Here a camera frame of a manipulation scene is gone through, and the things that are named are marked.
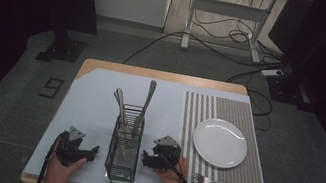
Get light blue table mat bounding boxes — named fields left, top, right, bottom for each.
left=23, top=57, right=254, bottom=183

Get black floor cables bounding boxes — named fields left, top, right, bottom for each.
left=114, top=0, right=295, bottom=134

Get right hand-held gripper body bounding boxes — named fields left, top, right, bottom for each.
left=149, top=133, right=185, bottom=173

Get silver spoon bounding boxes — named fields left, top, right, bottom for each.
left=109, top=86, right=136, bottom=134

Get silver cutlery piece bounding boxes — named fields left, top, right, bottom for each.
left=108, top=90, right=131, bottom=126

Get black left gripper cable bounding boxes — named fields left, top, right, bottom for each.
left=35, top=131, right=64, bottom=183

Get white power strip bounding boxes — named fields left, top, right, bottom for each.
left=259, top=65, right=287, bottom=80

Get person's left hand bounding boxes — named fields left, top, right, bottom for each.
left=41, top=148, right=89, bottom=183

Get silver table knife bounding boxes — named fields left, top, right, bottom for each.
left=130, top=78, right=159, bottom=143

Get black stand base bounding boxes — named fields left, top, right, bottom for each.
left=34, top=25, right=90, bottom=69
left=262, top=69, right=321, bottom=114

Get person's right hand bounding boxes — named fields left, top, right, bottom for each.
left=149, top=151, right=198, bottom=183

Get white round plate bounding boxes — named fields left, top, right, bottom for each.
left=187, top=114, right=253, bottom=173

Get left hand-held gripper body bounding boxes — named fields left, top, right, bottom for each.
left=52, top=123, right=93, bottom=171

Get black wire cutlery holder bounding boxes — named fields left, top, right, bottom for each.
left=101, top=102, right=149, bottom=183

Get white metal-legged desk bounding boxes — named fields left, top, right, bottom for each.
left=173, top=0, right=315, bottom=72

